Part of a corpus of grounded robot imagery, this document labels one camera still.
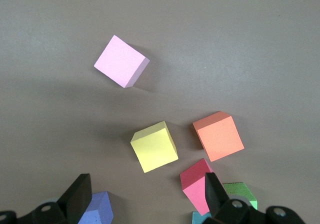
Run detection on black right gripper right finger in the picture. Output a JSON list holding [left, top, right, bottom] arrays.
[[201, 171, 308, 224]]

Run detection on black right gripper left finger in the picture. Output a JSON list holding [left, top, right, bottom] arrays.
[[0, 173, 93, 224]]

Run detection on dented violet blue foam cube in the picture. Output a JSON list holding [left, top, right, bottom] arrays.
[[77, 190, 115, 224]]

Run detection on yellow foam cube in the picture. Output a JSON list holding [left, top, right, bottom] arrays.
[[130, 120, 179, 174]]

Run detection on light pink foam cube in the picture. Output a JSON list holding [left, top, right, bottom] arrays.
[[93, 34, 151, 89]]

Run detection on deep pink foam cube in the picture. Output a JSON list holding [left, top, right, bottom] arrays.
[[179, 158, 223, 216]]

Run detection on green foam cube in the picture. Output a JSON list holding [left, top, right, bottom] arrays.
[[222, 182, 259, 211]]

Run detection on light blue foam cube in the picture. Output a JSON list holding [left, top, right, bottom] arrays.
[[191, 210, 213, 224]]

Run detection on orange foam cube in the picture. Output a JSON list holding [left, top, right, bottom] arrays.
[[192, 110, 245, 163]]

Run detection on brown table mat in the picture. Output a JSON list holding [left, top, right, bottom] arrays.
[[0, 0, 320, 224]]

